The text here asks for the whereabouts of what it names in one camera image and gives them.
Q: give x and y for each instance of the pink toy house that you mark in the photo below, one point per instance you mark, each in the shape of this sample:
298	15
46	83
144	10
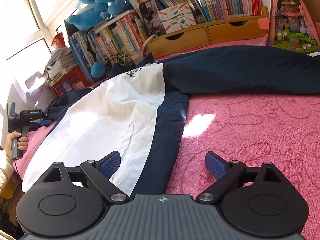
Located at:
290	25

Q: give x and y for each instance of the navy and white jacket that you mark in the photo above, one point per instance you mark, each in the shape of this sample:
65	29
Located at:
112	105

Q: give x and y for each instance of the black smartphone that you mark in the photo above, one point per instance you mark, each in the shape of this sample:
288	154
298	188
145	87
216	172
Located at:
150	17

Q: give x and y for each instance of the blue plush ball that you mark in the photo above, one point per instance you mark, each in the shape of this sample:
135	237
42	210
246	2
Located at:
98	69

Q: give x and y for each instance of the person's left forearm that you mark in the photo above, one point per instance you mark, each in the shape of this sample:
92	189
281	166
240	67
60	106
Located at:
5	167

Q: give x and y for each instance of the white label printer box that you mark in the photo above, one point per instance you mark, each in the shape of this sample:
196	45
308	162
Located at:
175	18

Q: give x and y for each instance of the black model bicycle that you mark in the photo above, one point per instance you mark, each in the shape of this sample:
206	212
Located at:
125	60

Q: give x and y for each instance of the pink rabbit print blanket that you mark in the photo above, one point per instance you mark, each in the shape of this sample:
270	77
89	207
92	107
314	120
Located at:
237	130

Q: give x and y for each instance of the row of thick storybooks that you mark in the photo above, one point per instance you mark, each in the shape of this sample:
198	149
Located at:
117	35

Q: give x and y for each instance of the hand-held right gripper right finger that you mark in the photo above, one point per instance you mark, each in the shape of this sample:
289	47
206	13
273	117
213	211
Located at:
215	165

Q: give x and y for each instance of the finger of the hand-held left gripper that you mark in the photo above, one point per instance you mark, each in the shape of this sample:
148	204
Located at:
43	116
45	123

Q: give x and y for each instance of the red plastic basket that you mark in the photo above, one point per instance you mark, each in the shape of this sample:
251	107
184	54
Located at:
57	41

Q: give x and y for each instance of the person's left hand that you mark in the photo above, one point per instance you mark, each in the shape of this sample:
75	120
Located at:
8	145

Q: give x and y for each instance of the stack of paper workbooks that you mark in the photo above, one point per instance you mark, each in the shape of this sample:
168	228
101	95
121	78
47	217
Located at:
60	65

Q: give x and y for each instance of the wooden drawer organiser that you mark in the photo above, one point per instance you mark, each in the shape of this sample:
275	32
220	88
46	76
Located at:
190	40

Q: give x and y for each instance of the red plastic crate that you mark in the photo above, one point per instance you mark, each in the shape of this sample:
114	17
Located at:
70	82

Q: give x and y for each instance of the small blue plush toy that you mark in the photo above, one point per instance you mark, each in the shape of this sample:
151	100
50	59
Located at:
117	6

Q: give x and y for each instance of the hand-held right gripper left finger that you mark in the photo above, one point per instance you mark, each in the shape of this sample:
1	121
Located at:
110	163

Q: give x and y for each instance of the large blue plush toy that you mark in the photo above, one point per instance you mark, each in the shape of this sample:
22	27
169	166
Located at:
85	15

